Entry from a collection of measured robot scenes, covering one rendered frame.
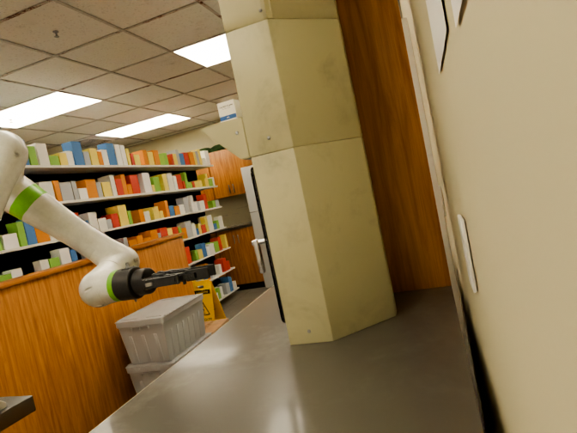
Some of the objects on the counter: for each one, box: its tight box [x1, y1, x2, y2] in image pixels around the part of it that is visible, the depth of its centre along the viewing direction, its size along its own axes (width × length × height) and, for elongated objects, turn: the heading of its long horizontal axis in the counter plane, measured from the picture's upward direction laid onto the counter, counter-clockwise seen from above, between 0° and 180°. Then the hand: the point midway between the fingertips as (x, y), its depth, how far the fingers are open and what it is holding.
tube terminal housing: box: [225, 19, 397, 345], centre depth 118 cm, size 25×32×77 cm
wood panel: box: [336, 0, 452, 293], centre depth 137 cm, size 49×3×140 cm, turn 148°
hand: (200, 272), depth 120 cm, fingers open, 3 cm apart
